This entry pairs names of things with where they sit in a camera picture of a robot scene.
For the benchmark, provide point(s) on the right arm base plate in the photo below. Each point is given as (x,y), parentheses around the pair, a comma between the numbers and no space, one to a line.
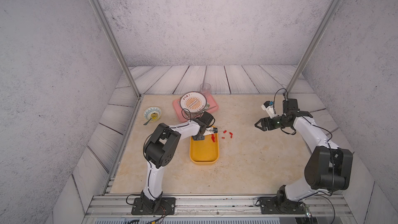
(275,205)

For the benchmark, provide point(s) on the white plate orange sunburst pattern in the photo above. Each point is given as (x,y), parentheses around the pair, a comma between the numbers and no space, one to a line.
(193,101)

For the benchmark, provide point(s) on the right aluminium frame post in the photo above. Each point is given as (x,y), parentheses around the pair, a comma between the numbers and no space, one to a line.
(327,17)

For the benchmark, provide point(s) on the pink plastic tray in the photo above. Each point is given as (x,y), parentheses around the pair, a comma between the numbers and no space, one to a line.
(183,114)

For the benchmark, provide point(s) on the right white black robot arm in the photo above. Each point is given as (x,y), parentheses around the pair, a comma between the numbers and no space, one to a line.
(329,167)

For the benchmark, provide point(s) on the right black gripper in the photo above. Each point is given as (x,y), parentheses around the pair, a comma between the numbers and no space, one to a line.
(268,120)

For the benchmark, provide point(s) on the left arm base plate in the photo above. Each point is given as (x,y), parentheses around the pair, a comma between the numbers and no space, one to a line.
(153,206)

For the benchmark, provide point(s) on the left aluminium frame post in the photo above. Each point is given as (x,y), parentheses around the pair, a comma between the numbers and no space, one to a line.
(96,5)

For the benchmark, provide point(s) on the yellow plastic storage box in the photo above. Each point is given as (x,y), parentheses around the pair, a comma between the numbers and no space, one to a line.
(204,152)

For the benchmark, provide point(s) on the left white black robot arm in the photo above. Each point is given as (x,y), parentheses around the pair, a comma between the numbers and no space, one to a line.
(160,147)

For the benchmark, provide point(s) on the aluminium frame post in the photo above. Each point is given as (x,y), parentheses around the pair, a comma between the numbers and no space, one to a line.
(96,5)
(327,17)

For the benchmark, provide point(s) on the clear plastic cup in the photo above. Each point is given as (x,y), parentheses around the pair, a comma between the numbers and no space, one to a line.
(205,89)

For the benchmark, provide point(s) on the small patterned bowl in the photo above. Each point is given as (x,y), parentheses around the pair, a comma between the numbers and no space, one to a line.
(152,113)

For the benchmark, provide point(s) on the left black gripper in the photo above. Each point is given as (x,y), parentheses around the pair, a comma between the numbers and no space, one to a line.
(200,138)

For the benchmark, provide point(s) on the aluminium front rail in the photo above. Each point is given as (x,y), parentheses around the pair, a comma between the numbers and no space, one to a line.
(218,209)

